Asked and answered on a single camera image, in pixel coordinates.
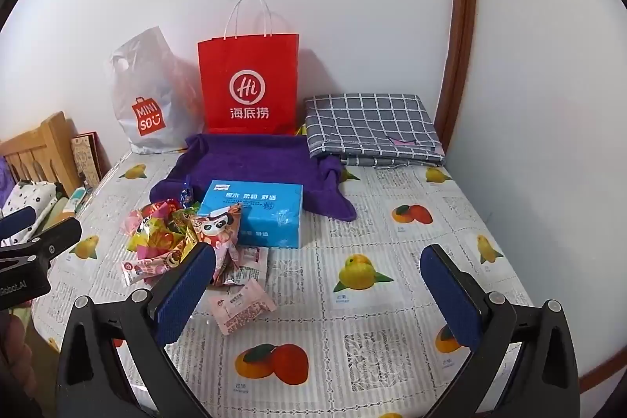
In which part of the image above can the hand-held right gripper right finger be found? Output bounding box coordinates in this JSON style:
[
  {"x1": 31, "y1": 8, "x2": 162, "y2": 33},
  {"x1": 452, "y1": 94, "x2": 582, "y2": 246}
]
[{"x1": 420, "y1": 244, "x2": 581, "y2": 418}]

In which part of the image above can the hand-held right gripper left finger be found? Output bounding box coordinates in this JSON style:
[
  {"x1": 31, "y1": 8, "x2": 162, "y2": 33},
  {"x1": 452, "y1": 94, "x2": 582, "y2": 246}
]
[{"x1": 56, "y1": 242, "x2": 217, "y2": 418}]

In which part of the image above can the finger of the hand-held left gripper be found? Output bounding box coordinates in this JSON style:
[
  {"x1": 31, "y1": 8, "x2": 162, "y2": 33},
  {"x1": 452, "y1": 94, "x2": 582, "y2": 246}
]
[
  {"x1": 0, "y1": 217, "x2": 82, "y2": 262},
  {"x1": 0, "y1": 207, "x2": 37, "y2": 242}
]

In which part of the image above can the long pink stick packet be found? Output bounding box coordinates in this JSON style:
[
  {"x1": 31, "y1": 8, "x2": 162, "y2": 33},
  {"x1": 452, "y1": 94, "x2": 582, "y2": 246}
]
[{"x1": 121, "y1": 249, "x2": 197, "y2": 286}]

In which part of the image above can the pink pillow snack packet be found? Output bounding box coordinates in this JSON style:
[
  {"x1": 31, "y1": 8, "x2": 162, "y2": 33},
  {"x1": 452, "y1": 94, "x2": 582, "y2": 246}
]
[{"x1": 210, "y1": 278, "x2": 277, "y2": 335}]

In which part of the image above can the yellow and pink snack packet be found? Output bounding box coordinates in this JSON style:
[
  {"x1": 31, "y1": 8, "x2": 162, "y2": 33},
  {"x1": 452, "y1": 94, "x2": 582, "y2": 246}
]
[{"x1": 122, "y1": 208, "x2": 165, "y2": 255}]

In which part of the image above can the pink panda snack packet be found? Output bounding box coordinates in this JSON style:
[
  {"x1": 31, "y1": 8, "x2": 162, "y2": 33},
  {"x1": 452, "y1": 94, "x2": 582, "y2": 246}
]
[{"x1": 188, "y1": 203, "x2": 243, "y2": 262}]

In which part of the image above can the small white pink packet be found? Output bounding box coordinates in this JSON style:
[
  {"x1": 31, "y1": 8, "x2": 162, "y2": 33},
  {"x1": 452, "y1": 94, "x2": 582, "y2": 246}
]
[{"x1": 230, "y1": 246, "x2": 269, "y2": 284}]

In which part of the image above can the green snack packet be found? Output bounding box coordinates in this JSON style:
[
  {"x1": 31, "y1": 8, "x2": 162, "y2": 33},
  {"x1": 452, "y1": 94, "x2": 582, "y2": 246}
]
[{"x1": 169, "y1": 207, "x2": 201, "y2": 237}]

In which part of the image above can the red snack packet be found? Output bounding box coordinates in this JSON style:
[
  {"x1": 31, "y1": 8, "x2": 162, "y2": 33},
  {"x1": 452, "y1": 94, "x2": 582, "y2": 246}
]
[{"x1": 142, "y1": 199, "x2": 182, "y2": 218}]

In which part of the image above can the person's left hand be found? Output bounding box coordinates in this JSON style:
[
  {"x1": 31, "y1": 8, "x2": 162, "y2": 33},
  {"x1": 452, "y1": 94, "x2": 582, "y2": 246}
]
[{"x1": 0, "y1": 314, "x2": 33, "y2": 392}]

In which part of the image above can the white polka dot cloth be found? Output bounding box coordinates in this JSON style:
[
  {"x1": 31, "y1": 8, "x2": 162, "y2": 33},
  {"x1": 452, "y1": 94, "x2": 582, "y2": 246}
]
[{"x1": 0, "y1": 180, "x2": 57, "y2": 242}]

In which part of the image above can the white teal tube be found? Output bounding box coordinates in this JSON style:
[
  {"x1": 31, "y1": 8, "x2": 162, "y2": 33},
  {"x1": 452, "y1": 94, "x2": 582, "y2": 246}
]
[{"x1": 63, "y1": 185, "x2": 94, "y2": 213}]

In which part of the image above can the fruit print tablecloth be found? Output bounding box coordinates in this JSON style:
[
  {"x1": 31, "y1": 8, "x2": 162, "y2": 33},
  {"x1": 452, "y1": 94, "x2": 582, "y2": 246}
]
[{"x1": 32, "y1": 148, "x2": 535, "y2": 418}]

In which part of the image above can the wooden headboard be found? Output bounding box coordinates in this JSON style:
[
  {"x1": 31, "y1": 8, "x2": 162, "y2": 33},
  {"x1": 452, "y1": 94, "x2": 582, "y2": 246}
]
[{"x1": 0, "y1": 111, "x2": 82, "y2": 198}]

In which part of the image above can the brown patterned box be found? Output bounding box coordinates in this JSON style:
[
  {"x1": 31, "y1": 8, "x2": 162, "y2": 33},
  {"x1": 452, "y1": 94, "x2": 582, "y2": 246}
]
[{"x1": 70, "y1": 131, "x2": 111, "y2": 184}]

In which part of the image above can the blue tissue pack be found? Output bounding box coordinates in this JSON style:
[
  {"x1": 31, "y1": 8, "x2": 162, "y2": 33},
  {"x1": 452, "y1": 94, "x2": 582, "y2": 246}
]
[{"x1": 198, "y1": 179, "x2": 304, "y2": 250}]

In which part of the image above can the purple towel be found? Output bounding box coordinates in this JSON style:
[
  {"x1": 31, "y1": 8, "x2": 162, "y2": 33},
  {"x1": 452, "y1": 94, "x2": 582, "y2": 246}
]
[{"x1": 149, "y1": 131, "x2": 358, "y2": 220}]

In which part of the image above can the grey checked folded cloth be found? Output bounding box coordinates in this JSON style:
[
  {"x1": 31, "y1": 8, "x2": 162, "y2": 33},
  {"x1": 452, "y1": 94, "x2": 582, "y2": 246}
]
[{"x1": 304, "y1": 92, "x2": 446, "y2": 169}]

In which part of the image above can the white plastic shopping bag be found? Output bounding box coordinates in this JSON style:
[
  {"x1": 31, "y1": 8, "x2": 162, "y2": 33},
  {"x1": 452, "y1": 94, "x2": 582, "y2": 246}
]
[{"x1": 105, "y1": 26, "x2": 207, "y2": 154}]

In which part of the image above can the red paper bag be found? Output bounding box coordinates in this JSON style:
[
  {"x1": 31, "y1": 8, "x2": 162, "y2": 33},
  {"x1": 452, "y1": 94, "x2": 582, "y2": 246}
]
[{"x1": 197, "y1": 0, "x2": 301, "y2": 136}]

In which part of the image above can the brown wooden door frame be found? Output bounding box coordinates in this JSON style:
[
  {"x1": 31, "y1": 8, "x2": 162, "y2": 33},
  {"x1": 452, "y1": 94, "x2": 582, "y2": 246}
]
[{"x1": 433, "y1": 0, "x2": 478, "y2": 149}]

